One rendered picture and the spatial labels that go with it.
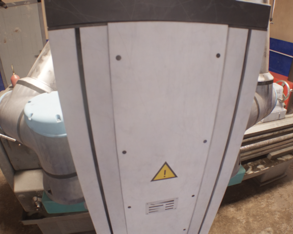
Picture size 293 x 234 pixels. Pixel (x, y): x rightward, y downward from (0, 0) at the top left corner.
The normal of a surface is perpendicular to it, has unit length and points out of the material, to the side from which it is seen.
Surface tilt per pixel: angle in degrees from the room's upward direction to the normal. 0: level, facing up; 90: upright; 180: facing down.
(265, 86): 81
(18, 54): 90
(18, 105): 24
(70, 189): 70
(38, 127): 86
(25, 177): 32
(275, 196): 0
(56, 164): 90
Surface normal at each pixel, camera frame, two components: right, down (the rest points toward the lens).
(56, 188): -0.18, 0.15
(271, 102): 0.61, 0.19
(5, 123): -0.45, 0.19
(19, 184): 0.14, -0.49
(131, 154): 0.20, 0.48
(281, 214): 0.00, -0.87
